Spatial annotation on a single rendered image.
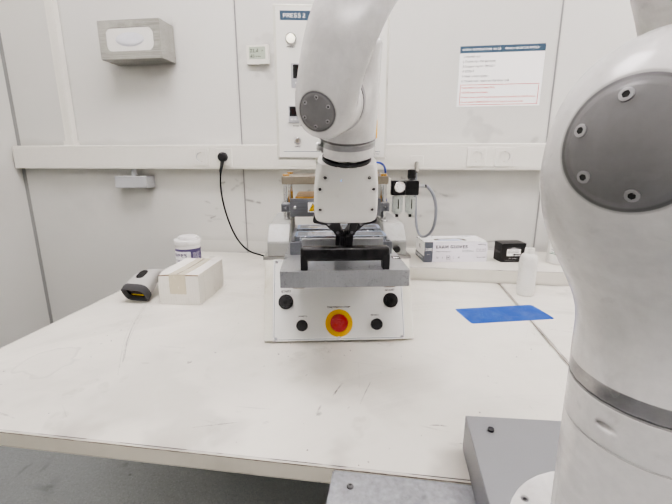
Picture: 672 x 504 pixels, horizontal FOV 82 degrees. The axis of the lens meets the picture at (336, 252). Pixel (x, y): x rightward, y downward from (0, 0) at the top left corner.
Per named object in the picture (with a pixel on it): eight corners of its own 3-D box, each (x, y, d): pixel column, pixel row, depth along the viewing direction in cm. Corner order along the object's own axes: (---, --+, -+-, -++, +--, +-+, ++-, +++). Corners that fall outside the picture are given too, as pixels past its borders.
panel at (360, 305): (272, 341, 87) (273, 259, 90) (405, 338, 88) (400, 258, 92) (271, 341, 85) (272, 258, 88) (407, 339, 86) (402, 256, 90)
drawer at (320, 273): (291, 252, 94) (290, 220, 92) (381, 251, 95) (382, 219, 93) (280, 292, 65) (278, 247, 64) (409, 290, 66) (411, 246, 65)
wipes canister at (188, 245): (185, 273, 140) (181, 232, 136) (208, 274, 138) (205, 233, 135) (172, 280, 131) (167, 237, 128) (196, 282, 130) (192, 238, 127)
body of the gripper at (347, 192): (313, 159, 55) (314, 227, 61) (384, 159, 56) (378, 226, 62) (313, 142, 62) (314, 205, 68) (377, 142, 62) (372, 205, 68)
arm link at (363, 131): (364, 150, 52) (382, 131, 60) (370, 39, 45) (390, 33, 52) (307, 142, 55) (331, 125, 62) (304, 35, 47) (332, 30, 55)
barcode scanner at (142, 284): (160, 281, 130) (157, 258, 128) (182, 282, 129) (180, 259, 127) (119, 303, 111) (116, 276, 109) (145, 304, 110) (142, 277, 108)
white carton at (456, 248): (414, 254, 149) (415, 235, 147) (473, 253, 150) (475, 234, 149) (423, 262, 137) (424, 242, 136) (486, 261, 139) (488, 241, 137)
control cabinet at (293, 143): (283, 224, 134) (276, 19, 120) (377, 224, 136) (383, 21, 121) (278, 233, 118) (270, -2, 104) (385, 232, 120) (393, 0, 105)
